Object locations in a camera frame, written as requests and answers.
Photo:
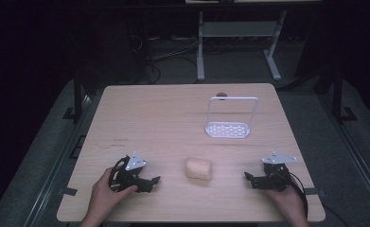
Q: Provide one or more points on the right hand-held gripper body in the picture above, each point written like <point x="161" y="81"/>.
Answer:
<point x="275" y="176"/>

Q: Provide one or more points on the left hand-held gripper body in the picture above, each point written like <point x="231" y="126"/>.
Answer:
<point x="132" y="164"/>

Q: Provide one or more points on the white perforated sponge holder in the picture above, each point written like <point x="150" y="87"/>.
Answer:
<point x="227" y="130"/>

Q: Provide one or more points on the person's right hand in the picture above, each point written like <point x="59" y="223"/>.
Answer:
<point x="285" y="201"/>

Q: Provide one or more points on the person's left hand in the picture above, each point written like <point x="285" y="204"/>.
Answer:
<point x="105" y="197"/>

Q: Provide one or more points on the grey tape strip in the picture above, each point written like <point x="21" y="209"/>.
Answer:
<point x="67" y="191"/>
<point x="315" y="191"/>

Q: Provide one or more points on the dark table grommet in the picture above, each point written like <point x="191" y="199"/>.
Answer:
<point x="221" y="94"/>

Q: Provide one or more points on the aluminium frame rail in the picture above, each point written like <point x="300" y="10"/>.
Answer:
<point x="55" y="164"/>
<point x="356" y="157"/>

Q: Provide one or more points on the black metal post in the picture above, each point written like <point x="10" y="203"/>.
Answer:
<point x="338" y="94"/>
<point x="77" y="97"/>

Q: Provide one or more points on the white metal desk frame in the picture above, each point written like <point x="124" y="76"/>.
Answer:
<point x="236" y="30"/>

